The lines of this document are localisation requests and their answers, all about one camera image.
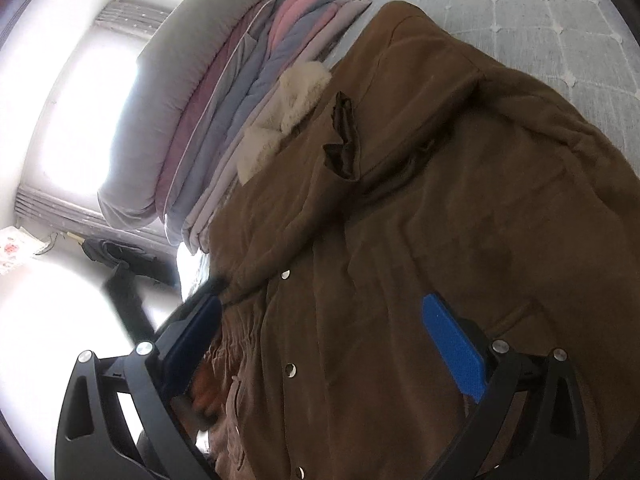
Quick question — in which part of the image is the window curtain rail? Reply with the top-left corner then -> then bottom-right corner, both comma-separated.
94,0 -> 170,38

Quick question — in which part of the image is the grey quilted bedspread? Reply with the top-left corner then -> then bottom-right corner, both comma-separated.
326,0 -> 639,167

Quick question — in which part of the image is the stack of folded quilted clothes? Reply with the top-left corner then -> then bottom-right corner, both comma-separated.
154,0 -> 369,252

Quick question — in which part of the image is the person's left hand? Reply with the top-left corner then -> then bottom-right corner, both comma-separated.
170,361 -> 221,441

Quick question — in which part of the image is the brown corduroy coat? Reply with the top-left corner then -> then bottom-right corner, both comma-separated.
207,1 -> 639,479

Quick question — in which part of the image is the white cardboard box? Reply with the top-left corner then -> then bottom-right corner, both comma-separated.
0,226 -> 47,275

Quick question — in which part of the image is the black garment on floor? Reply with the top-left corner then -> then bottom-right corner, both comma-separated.
80,238 -> 180,288

